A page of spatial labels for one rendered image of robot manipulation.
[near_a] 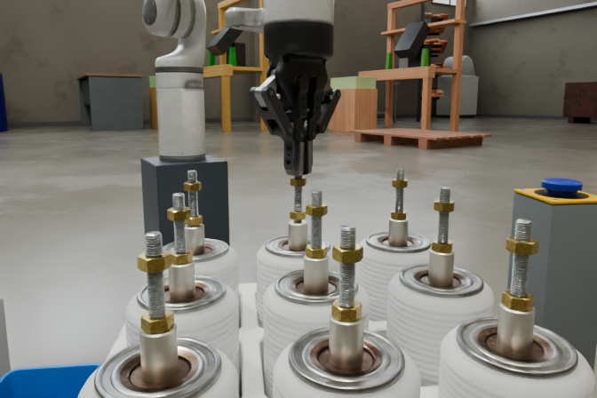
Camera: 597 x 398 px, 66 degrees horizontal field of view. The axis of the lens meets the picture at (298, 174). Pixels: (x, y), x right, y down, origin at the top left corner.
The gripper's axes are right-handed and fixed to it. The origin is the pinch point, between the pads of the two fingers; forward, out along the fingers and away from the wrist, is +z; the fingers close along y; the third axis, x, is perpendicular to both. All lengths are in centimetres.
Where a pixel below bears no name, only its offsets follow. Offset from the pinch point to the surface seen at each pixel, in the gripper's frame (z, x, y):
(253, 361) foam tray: 17.5, -4.7, -11.7
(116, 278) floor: 36, 68, 12
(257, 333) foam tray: 17.5, -1.2, -7.9
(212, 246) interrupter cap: 10.2, 7.1, -6.8
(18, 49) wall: -86, 794, 239
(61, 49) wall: -89, 774, 297
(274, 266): 11.3, -0.8, -4.8
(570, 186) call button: 2.7, -23.8, 17.3
